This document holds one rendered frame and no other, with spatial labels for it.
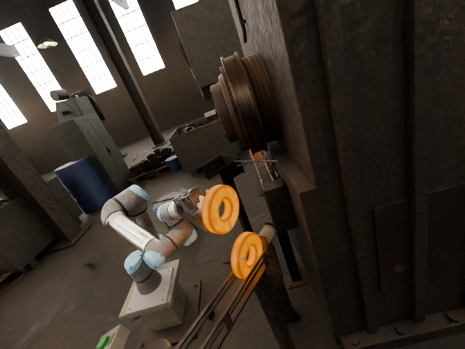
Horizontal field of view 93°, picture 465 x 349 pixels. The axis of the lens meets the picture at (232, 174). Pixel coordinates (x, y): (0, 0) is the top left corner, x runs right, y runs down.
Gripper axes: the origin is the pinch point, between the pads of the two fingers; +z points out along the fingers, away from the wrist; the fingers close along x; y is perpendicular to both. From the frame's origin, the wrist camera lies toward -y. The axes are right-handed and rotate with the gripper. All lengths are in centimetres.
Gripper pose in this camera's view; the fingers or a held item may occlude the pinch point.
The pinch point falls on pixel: (219, 203)
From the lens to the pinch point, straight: 70.9
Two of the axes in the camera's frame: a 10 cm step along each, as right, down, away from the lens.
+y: -5.2, -8.2, -2.2
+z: 6.8, -2.5, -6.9
